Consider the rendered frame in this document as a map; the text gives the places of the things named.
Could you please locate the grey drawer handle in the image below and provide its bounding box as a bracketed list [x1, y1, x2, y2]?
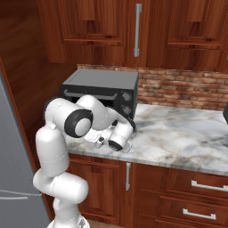
[190, 179, 228, 192]
[182, 208, 217, 221]

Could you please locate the black toaster oven knob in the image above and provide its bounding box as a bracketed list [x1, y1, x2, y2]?
[121, 105, 133, 116]
[121, 91, 133, 102]

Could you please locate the black toaster oven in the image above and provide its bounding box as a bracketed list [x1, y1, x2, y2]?
[59, 69, 140, 126]

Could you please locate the grey toaster oven handle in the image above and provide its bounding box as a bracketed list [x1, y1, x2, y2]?
[63, 89, 118, 102]

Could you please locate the grey base cupboard handle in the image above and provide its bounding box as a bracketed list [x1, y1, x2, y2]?
[125, 162, 132, 191]

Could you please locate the black appliance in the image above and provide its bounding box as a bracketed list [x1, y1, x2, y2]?
[223, 102, 228, 126]

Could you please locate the wooden wall cupboard door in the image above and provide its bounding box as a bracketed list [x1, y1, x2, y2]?
[37, 0, 128, 67]
[126, 0, 228, 73]

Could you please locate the wooden base cupboard door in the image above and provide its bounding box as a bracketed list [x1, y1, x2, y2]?
[66, 154, 134, 227]

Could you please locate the wooden drawer front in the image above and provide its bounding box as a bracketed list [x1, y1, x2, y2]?
[159, 195, 228, 228]
[165, 167, 228, 204]

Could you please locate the grey wall cupboard handle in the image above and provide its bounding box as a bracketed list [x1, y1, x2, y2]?
[133, 3, 143, 58]

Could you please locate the grey fridge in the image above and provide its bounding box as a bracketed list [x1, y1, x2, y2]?
[0, 67, 52, 228]

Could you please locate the grey fridge handle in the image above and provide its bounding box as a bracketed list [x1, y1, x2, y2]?
[0, 189, 43, 201]

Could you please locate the clear wine glass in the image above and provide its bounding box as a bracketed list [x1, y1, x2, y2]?
[123, 141, 134, 154]

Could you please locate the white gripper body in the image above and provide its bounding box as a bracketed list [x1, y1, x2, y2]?
[84, 132, 105, 149]

